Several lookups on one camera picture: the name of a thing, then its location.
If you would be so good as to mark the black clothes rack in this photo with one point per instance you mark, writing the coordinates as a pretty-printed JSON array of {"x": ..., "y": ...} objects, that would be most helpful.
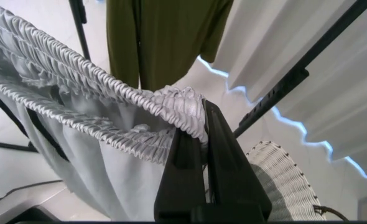
[{"x": 295, "y": 74}]

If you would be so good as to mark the green shirt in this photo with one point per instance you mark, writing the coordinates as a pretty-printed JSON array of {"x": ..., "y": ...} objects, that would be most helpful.
[{"x": 165, "y": 40}]

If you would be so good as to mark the pale grey shorts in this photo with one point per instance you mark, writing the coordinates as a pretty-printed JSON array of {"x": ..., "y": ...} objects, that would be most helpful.
[{"x": 93, "y": 118}]

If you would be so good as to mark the white laundry basket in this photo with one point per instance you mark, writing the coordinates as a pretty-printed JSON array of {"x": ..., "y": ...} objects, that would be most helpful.
[{"x": 283, "y": 180}]

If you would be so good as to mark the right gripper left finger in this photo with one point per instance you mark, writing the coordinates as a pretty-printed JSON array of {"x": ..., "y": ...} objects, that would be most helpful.
[{"x": 180, "y": 180}]

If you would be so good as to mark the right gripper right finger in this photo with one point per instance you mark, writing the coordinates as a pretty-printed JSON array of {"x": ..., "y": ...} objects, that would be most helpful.
[{"x": 230, "y": 174}]

